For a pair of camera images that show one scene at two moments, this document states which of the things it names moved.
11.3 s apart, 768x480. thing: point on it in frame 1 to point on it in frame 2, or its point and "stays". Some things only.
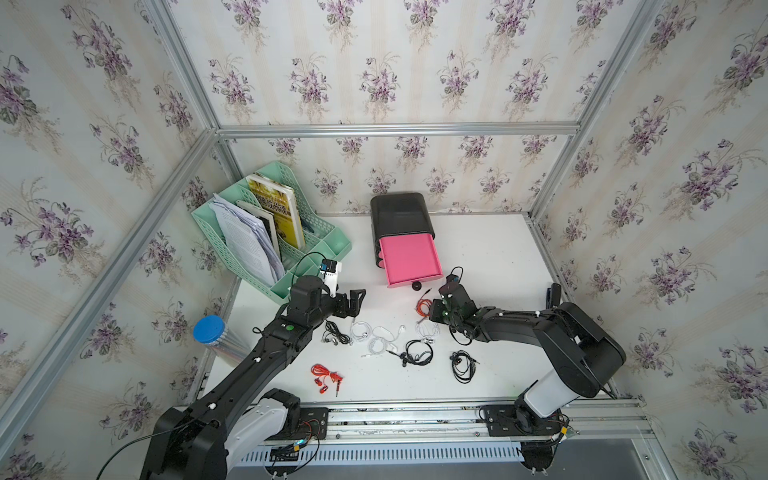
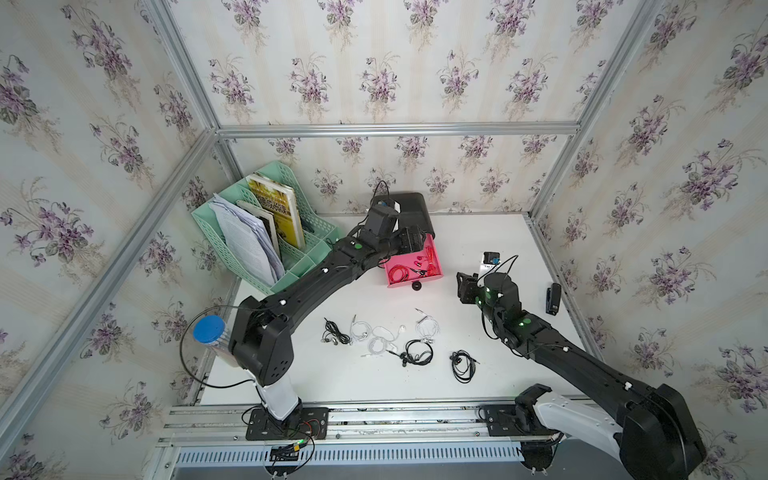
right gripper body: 439,314 to 471,294
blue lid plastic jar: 212,330 stays
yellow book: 279,200 stays
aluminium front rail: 586,419 stays
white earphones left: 360,331 stays
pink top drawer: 410,260 stays
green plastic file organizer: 269,229 stays
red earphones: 423,305 to 400,273
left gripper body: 337,306 to 404,244
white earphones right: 427,330 stays
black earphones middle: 417,352 stays
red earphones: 321,371 to 432,262
